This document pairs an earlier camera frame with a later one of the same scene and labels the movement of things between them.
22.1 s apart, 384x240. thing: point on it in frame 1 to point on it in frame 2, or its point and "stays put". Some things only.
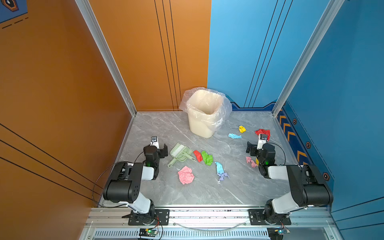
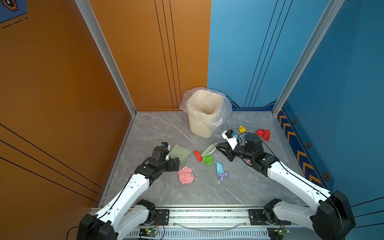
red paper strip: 198,156 stays put
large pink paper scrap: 185,175 stays put
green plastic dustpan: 180,157 stays put
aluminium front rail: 313,223 stays put
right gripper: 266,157 to 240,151
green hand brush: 180,151 to 210,149
